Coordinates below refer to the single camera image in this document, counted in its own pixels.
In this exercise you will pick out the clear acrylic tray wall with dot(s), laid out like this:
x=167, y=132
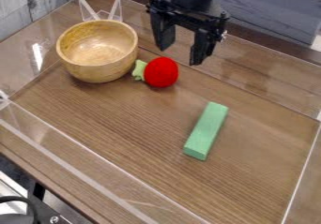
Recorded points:
x=103, y=143

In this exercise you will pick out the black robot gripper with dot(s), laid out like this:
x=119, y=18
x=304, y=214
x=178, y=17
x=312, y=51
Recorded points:
x=202, y=16

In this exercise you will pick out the black metal table frame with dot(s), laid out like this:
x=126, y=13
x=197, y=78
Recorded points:
x=54, y=211

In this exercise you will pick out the light wooden bowl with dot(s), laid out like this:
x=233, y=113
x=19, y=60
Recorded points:
x=98, y=50

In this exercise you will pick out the clear acrylic corner bracket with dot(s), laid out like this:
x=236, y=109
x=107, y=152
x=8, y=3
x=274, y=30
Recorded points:
x=91, y=15

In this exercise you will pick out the green rectangular foam block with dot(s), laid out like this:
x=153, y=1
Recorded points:
x=205, y=131

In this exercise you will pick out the red plush strawberry toy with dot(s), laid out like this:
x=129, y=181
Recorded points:
x=159, y=73

